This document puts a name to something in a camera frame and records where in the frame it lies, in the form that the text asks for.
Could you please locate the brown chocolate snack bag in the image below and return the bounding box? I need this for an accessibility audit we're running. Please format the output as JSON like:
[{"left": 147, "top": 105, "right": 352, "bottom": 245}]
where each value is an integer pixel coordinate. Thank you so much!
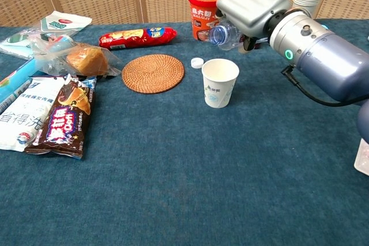
[{"left": 24, "top": 73, "right": 97, "bottom": 160}]

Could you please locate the blue table cloth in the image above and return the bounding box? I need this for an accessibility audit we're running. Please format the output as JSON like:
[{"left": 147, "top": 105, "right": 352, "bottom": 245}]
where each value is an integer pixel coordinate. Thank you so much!
[{"left": 0, "top": 18, "right": 369, "bottom": 246}]

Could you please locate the orange instant noodle cup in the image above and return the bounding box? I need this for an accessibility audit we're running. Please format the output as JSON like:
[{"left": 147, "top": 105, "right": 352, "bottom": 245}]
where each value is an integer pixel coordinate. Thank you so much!
[{"left": 187, "top": 0, "right": 228, "bottom": 41}]

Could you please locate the red biscuit pack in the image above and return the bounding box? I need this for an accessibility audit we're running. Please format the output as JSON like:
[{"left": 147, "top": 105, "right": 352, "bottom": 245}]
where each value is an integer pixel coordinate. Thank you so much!
[{"left": 98, "top": 27, "right": 178, "bottom": 50}]

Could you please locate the white paper cup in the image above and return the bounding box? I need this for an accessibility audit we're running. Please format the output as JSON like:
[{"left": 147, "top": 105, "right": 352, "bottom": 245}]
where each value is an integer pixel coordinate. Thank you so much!
[{"left": 201, "top": 58, "right": 240, "bottom": 109}]

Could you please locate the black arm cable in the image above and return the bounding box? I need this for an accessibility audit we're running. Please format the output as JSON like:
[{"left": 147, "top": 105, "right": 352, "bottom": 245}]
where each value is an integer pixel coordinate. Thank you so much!
[{"left": 281, "top": 66, "right": 369, "bottom": 107}]

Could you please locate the bread in clear bag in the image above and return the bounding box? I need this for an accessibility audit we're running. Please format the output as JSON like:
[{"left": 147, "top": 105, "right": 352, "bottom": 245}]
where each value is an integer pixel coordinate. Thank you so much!
[{"left": 31, "top": 36, "right": 123, "bottom": 79}]

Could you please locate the green white dishcloth pack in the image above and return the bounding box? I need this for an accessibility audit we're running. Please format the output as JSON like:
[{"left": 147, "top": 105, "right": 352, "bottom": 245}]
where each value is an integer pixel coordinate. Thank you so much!
[{"left": 0, "top": 10, "right": 93, "bottom": 59}]

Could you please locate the white detergent bag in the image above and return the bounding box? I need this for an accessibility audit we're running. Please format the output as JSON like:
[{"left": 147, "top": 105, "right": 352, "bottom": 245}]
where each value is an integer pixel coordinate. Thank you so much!
[{"left": 0, "top": 75, "right": 66, "bottom": 153}]

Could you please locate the clear water bottle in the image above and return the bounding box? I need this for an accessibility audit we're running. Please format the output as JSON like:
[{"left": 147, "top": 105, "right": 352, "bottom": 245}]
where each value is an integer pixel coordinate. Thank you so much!
[{"left": 208, "top": 18, "right": 246, "bottom": 51}]

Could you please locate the white bottle cap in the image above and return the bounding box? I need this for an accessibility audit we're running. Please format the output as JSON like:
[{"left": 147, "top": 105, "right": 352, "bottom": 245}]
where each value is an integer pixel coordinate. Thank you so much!
[{"left": 190, "top": 57, "right": 205, "bottom": 70}]

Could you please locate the round woven rattan coaster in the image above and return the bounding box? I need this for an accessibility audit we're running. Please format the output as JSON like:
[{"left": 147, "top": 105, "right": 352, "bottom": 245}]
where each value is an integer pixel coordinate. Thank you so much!
[{"left": 121, "top": 54, "right": 185, "bottom": 94}]

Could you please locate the blue plastic wrap roll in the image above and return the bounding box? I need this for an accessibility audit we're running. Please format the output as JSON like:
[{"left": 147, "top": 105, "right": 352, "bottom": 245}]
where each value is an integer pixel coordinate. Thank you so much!
[{"left": 0, "top": 57, "right": 38, "bottom": 114}]

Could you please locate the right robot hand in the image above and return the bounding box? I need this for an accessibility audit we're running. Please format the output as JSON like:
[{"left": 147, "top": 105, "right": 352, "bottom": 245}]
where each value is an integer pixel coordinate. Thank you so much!
[{"left": 216, "top": 0, "right": 292, "bottom": 54}]

